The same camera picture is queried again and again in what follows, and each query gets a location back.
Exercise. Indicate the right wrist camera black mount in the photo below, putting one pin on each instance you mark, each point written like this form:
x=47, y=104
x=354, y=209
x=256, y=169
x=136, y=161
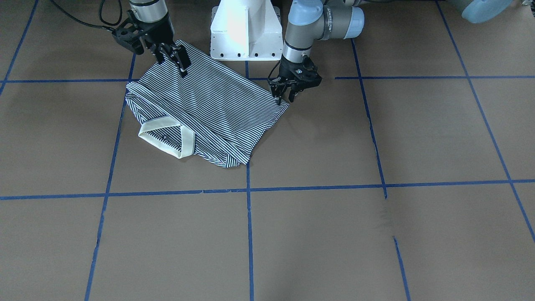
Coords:
x=126, y=35

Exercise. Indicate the blue white striped polo shirt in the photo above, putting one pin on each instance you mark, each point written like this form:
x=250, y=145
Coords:
x=213, y=112

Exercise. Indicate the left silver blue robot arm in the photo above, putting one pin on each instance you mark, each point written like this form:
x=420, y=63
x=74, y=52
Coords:
x=309, y=21

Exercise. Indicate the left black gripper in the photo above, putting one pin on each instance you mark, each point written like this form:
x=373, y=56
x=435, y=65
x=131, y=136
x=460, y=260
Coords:
x=286, y=70

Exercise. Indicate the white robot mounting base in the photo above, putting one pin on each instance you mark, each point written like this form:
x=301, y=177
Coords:
x=246, y=30

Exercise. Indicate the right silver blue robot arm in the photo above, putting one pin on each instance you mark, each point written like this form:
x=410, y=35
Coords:
x=152, y=19

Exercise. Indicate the blue tape grid lines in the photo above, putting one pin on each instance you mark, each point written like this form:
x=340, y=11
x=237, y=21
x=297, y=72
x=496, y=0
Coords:
x=408, y=175

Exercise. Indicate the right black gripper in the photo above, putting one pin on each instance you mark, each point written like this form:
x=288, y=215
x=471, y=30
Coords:
x=159, y=34

